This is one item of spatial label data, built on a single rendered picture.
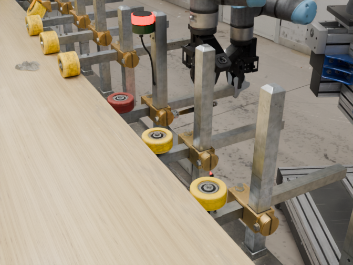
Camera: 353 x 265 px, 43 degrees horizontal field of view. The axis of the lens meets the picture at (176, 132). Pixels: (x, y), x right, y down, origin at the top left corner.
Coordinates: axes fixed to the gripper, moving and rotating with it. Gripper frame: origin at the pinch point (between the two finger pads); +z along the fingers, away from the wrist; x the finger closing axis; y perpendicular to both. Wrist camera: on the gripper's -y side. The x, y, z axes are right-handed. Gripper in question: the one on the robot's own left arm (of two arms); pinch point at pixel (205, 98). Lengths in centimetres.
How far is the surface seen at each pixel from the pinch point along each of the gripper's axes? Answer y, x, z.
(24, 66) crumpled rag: 56, 39, 3
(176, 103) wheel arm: 15.7, 0.6, 8.6
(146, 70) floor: 237, -88, 94
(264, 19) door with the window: 261, -234, 75
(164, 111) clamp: 9.1, 8.3, 6.6
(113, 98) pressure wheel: 18.3, 20.8, 3.1
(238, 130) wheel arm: -7.8, -6.9, 8.6
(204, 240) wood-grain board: -46, 28, 3
